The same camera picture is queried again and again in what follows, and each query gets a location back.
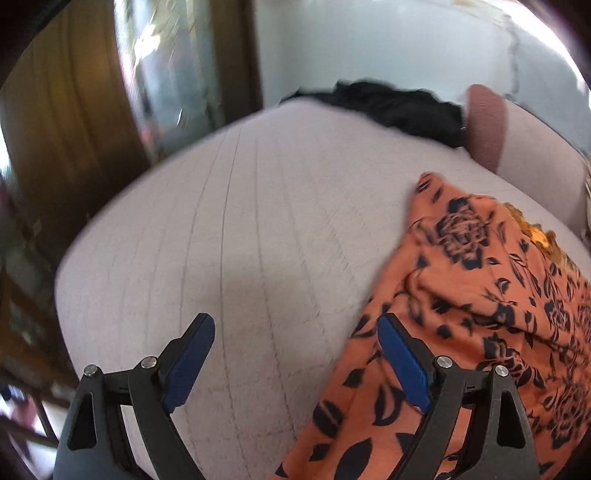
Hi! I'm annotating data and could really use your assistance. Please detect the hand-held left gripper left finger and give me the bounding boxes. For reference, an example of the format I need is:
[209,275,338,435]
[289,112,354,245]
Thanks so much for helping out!
[53,313,216,480]

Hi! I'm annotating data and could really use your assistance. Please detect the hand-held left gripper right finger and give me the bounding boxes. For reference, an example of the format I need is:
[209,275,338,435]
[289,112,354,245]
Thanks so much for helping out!
[378,313,541,480]

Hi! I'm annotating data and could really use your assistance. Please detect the orange floral garment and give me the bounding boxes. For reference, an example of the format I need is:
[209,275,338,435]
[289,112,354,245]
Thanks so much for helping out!
[272,172,591,480]

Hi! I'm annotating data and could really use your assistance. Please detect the grey quilted bed cover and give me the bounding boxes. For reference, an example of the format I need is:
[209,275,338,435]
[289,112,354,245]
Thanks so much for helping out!
[54,99,591,480]

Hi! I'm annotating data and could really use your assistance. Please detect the brown wooden furniture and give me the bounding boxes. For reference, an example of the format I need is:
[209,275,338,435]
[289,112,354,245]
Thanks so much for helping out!
[0,258,79,462]

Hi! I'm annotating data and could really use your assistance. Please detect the yellow patterned cloth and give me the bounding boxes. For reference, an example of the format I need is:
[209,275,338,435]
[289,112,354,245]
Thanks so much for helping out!
[503,200,583,278]

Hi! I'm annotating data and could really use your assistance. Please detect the black cloth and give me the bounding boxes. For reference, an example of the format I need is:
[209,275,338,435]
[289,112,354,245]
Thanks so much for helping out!
[279,79,467,148]

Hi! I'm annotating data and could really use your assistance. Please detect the reddish brown bolster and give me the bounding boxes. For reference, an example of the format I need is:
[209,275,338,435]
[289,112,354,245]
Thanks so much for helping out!
[464,84,509,174]

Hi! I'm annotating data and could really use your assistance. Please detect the brown wooden door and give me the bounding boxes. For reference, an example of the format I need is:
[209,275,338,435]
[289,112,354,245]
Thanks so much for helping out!
[0,0,155,259]

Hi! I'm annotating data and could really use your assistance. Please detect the glass mirror panel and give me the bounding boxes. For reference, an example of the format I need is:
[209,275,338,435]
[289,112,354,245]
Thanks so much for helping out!
[113,0,232,158]

